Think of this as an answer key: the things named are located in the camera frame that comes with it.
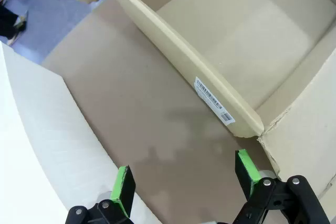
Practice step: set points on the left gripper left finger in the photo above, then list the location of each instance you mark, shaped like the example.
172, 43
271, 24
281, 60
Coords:
123, 192

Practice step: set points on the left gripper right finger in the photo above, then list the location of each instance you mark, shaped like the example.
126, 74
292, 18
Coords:
248, 169

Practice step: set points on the tan cardboard shoe box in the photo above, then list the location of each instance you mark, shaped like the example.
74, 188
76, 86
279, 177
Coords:
236, 37

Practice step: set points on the white plastic storage box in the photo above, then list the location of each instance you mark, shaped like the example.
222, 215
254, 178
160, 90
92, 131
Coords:
39, 129

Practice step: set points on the white barcode label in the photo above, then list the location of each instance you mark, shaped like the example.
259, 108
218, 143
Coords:
213, 99

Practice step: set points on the bystander in white jacket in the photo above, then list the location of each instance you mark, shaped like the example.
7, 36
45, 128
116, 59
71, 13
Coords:
8, 22

